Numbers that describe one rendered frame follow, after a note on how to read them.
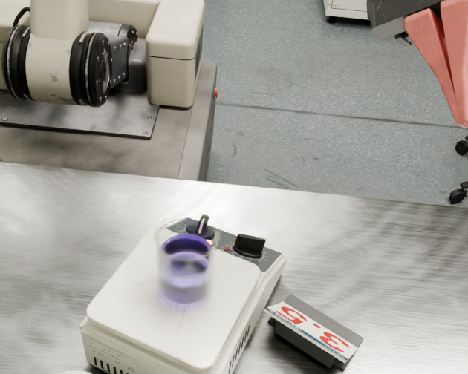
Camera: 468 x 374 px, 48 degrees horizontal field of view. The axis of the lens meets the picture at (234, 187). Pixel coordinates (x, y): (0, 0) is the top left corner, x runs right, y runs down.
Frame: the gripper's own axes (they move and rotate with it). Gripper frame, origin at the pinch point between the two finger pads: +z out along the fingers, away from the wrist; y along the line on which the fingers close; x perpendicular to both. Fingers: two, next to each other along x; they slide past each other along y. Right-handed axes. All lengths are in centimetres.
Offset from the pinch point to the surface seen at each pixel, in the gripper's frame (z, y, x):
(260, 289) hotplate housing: 10.8, -21.9, 4.5
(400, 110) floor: -69, -84, 169
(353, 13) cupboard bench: -137, -114, 189
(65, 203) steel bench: -0.1, -48.2, -2.0
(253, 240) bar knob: 5.6, -24.8, 7.0
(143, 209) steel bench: 0.6, -41.4, 5.0
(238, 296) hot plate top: 11.6, -21.0, 0.6
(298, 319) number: 13.7, -21.5, 9.9
